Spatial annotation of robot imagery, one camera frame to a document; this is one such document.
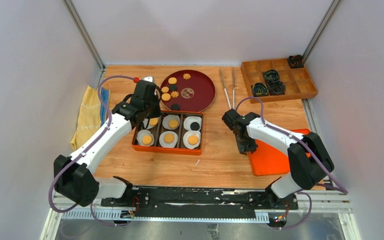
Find yellow round cookie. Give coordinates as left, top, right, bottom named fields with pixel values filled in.
left=141, top=135, right=154, bottom=146
left=163, top=133, right=175, bottom=144
left=187, top=135, right=199, bottom=145
left=148, top=117, right=159, bottom=126
left=168, top=118, right=179, bottom=130
left=161, top=93, right=171, bottom=102

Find orange box lid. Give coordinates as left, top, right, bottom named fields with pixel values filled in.
left=247, top=126, right=310, bottom=177

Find metal tongs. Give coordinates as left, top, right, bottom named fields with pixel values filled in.
left=219, top=67, right=236, bottom=109

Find orange compartment box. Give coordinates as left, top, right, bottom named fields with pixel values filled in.
left=131, top=111, right=204, bottom=156

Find dark red round plate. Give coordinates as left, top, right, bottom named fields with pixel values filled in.
left=160, top=69, right=216, bottom=112

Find black sandwich cookie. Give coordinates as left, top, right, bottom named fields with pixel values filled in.
left=190, top=121, right=201, bottom=131
left=170, top=103, right=181, bottom=111
left=168, top=84, right=178, bottom=92

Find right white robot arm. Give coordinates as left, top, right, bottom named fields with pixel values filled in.
left=222, top=109, right=335, bottom=209

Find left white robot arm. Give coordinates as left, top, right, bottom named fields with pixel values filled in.
left=48, top=76, right=161, bottom=208

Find white paper cup top left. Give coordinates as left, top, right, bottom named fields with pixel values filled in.
left=142, top=117, right=160, bottom=130

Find white paper cup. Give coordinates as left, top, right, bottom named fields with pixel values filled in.
left=162, top=114, right=180, bottom=130
left=142, top=117, right=160, bottom=130
left=183, top=116, right=202, bottom=131
left=136, top=129, right=155, bottom=147
left=182, top=131, right=201, bottom=150
left=159, top=131, right=179, bottom=148

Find yellow flower cookie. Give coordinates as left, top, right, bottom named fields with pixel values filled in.
left=183, top=73, right=191, bottom=80
left=170, top=91, right=179, bottom=98

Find white paper cup top middle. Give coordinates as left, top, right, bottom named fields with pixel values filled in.
left=162, top=114, right=180, bottom=130

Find white paper cup bottom left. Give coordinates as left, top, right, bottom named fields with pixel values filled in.
left=136, top=129, right=155, bottom=147

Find blue cloth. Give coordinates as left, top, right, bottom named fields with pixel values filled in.
left=99, top=87, right=111, bottom=126

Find white paper cup bottom middle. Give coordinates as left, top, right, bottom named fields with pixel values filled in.
left=159, top=131, right=179, bottom=148

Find white paper cup top right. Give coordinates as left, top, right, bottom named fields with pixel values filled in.
left=183, top=116, right=202, bottom=131

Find white paper cup bottom right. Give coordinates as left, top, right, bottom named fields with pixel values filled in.
left=182, top=131, right=201, bottom=150

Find black paper cup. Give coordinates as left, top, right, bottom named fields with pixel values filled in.
left=262, top=69, right=280, bottom=83
left=267, top=80, right=286, bottom=96
left=251, top=82, right=269, bottom=98

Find yellow cloth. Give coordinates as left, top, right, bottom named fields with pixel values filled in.
left=70, top=85, right=102, bottom=151

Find wooden compartment organizer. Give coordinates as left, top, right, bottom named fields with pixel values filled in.
left=240, top=58, right=319, bottom=103

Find black paper cup corner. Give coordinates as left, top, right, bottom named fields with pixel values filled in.
left=287, top=54, right=305, bottom=69

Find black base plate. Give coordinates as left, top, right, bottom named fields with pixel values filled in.
left=100, top=186, right=299, bottom=220

